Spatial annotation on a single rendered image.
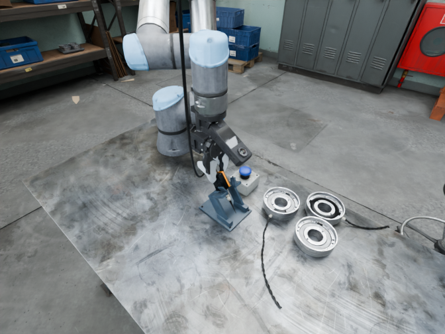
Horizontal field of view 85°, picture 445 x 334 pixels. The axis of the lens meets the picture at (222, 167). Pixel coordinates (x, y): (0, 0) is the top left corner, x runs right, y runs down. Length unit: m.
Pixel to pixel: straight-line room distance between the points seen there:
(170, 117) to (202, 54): 0.43
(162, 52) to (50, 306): 1.45
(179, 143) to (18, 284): 1.30
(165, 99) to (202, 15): 0.28
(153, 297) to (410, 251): 0.65
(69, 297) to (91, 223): 0.92
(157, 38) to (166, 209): 0.46
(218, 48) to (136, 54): 0.20
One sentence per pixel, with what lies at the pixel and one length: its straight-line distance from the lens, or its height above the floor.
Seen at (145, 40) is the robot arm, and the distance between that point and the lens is 0.61.
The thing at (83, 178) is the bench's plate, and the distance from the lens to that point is 0.97.
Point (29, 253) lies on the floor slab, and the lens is 1.99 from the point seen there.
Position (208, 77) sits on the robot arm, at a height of 1.20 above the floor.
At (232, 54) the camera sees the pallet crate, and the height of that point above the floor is 0.22.
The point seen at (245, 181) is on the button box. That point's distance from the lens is 0.77.
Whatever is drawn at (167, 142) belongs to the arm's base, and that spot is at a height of 0.85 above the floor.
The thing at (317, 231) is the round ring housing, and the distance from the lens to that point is 0.72.
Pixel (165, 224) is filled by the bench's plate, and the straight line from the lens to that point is 0.73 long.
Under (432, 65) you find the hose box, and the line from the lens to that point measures 4.11.
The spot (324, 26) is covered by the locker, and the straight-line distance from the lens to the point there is 4.01.
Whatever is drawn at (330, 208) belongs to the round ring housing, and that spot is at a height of 0.82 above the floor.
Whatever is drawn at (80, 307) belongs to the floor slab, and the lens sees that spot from 1.64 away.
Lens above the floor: 1.38
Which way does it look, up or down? 40 degrees down
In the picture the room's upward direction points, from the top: straight up
